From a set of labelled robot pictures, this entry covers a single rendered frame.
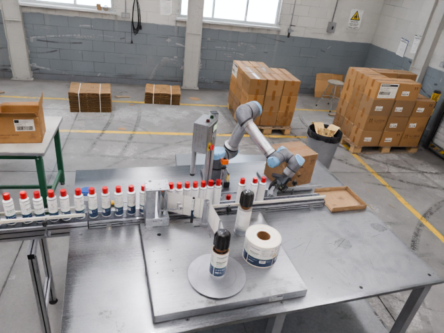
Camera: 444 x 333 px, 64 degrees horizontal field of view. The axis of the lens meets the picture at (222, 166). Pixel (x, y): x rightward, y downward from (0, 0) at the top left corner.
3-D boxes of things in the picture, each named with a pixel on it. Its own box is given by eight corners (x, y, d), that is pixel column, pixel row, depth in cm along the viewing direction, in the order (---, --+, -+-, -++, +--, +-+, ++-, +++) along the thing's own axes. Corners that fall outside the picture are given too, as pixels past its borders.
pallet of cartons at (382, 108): (352, 154, 548) (376, 82, 492) (326, 131, 619) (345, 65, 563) (417, 154, 578) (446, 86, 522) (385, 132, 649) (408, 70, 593)
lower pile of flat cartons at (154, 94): (144, 103, 636) (144, 92, 625) (145, 93, 682) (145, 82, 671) (180, 106, 647) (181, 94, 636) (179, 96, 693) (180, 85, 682)
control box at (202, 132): (191, 150, 219) (193, 122, 209) (201, 140, 233) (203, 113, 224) (206, 154, 217) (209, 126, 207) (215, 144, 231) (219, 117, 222)
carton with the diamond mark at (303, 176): (280, 189, 274) (287, 158, 261) (263, 174, 292) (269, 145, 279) (310, 183, 288) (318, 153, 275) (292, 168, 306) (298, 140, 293)
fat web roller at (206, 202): (201, 228, 219) (203, 203, 210) (199, 223, 222) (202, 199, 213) (208, 227, 220) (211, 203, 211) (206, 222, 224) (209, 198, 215)
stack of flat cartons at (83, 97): (69, 111, 565) (67, 92, 549) (72, 100, 609) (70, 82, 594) (111, 112, 583) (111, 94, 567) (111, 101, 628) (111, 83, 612)
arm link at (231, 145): (213, 155, 277) (242, 100, 242) (225, 149, 287) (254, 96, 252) (224, 165, 273) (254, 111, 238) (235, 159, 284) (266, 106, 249)
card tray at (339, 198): (331, 212, 259) (333, 207, 257) (314, 192, 280) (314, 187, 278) (365, 209, 268) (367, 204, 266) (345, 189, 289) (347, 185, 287)
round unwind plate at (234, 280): (195, 304, 170) (195, 302, 169) (182, 258, 195) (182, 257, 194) (254, 294, 179) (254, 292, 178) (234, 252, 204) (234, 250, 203)
